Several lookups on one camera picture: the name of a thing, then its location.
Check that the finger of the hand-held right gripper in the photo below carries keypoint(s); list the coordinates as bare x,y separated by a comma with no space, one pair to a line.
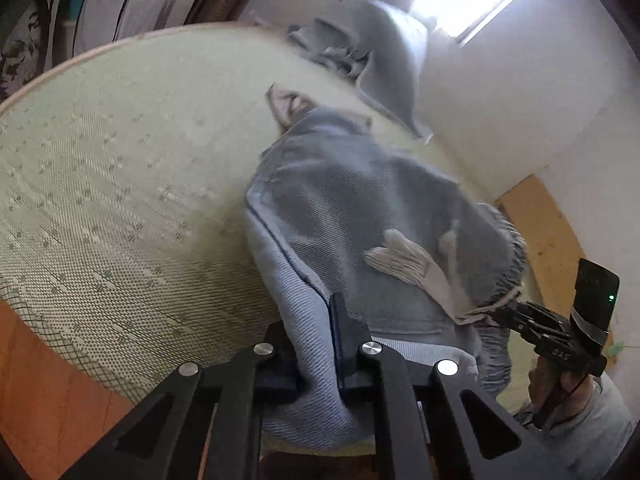
517,324
542,312

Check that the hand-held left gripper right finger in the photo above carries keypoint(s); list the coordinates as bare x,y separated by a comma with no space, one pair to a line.
345,355

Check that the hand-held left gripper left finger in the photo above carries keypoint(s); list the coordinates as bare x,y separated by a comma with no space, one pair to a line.
280,370

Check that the person's right forearm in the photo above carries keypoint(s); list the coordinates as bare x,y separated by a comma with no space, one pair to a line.
595,420

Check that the person's right hand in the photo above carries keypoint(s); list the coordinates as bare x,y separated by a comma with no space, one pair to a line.
542,385

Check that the wooden headboard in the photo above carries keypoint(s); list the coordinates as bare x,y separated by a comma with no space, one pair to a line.
540,220

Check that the woven bed mat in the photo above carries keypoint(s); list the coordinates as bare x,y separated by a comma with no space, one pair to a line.
125,185

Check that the light blue blanket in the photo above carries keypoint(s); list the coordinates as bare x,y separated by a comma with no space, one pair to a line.
390,60

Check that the black white printed board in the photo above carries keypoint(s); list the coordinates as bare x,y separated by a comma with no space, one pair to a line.
30,45

